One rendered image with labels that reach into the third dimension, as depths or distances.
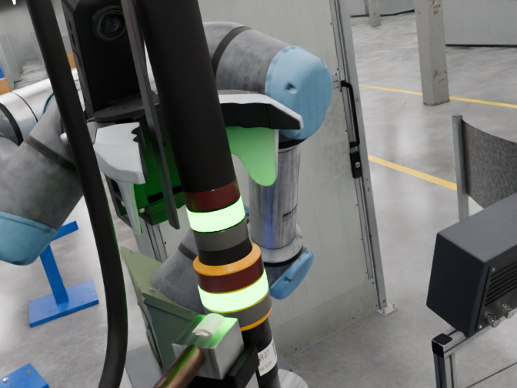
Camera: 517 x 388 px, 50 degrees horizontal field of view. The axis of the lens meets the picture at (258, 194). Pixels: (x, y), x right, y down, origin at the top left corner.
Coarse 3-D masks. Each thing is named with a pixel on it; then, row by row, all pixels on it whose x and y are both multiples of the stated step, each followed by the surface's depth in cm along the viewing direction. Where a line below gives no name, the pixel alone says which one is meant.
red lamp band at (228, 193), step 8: (232, 184) 32; (184, 192) 32; (192, 192) 32; (200, 192) 32; (208, 192) 32; (216, 192) 32; (224, 192) 32; (232, 192) 32; (192, 200) 32; (200, 200) 32; (208, 200) 32; (216, 200) 32; (224, 200) 32; (232, 200) 32; (192, 208) 32; (200, 208) 32; (208, 208) 32; (216, 208) 32
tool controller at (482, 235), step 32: (480, 224) 104; (512, 224) 103; (448, 256) 102; (480, 256) 96; (512, 256) 99; (448, 288) 105; (480, 288) 98; (512, 288) 105; (448, 320) 108; (480, 320) 104
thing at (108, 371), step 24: (48, 0) 22; (48, 24) 22; (48, 48) 22; (48, 72) 23; (72, 96) 23; (72, 120) 23; (72, 144) 23; (96, 168) 24; (96, 192) 24; (96, 216) 24; (96, 240) 25; (120, 264) 25; (120, 288) 25; (120, 312) 25; (120, 336) 25; (120, 360) 25
